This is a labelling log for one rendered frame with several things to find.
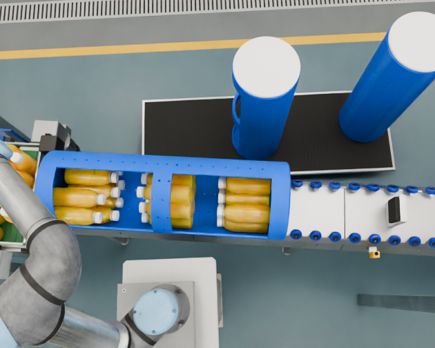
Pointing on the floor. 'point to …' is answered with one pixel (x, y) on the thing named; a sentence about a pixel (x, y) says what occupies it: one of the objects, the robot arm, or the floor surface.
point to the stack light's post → (2, 122)
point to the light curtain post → (407, 302)
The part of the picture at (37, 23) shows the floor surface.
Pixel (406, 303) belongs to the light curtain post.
